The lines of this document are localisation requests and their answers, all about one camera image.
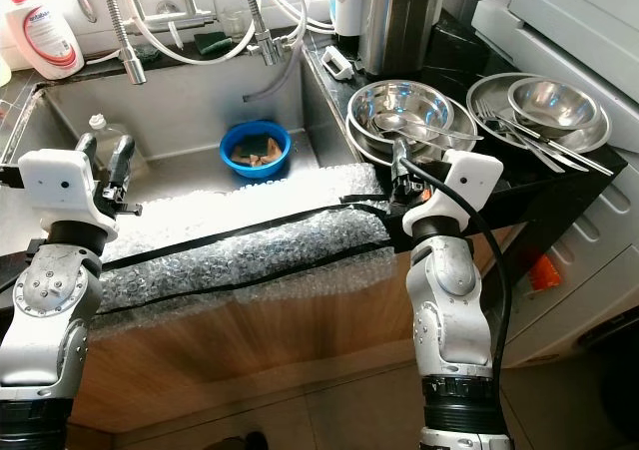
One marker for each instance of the tall steel thermos jug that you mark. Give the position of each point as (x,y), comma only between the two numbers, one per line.
(399,19)

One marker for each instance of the steel spoon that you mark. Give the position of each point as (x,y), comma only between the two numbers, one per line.
(387,123)

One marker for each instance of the silver bubble wrap sheet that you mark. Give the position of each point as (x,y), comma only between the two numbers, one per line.
(260,245)

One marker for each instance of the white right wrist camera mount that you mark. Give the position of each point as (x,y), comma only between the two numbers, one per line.
(464,186)

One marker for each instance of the green sponge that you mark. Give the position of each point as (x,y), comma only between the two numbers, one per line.
(213,43)

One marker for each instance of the white tumble dryer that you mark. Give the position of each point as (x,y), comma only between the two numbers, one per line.
(579,21)

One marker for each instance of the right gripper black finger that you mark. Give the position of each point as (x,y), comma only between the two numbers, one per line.
(399,156)
(411,157)

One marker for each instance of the steel fork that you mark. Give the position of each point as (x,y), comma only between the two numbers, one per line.
(524,139)
(559,151)

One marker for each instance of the white red soap bottle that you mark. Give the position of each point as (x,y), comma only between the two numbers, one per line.
(48,36)

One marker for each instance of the black robot foot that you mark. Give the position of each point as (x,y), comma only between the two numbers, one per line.
(255,442)

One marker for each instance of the blue plastic bowl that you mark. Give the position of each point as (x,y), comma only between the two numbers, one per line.
(233,161)

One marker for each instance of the stainless steel sink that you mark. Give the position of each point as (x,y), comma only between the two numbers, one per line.
(190,111)

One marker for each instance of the round steel plate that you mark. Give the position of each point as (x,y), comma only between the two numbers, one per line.
(459,151)
(489,91)

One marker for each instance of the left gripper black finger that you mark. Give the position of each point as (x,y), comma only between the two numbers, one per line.
(87,147)
(122,166)

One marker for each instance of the wooden cabinet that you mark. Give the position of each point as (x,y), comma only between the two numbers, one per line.
(260,350)

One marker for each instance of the small white box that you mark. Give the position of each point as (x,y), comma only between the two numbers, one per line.
(337,62)

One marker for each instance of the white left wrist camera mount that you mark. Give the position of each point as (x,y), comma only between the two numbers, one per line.
(60,186)

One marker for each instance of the chrome spring faucet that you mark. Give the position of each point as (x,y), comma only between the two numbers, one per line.
(137,66)

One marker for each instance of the white washing machine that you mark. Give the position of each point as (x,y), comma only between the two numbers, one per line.
(589,270)

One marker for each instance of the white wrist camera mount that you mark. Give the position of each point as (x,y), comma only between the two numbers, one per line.
(60,186)
(464,186)

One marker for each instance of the brown scouring sponge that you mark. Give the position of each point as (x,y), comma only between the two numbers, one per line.
(258,151)

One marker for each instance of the steel bowl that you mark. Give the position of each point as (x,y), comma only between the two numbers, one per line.
(554,101)
(399,96)

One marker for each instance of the orange tag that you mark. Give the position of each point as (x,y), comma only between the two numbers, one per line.
(545,272)

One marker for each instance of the clear plastic bottle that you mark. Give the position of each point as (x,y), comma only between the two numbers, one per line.
(108,139)

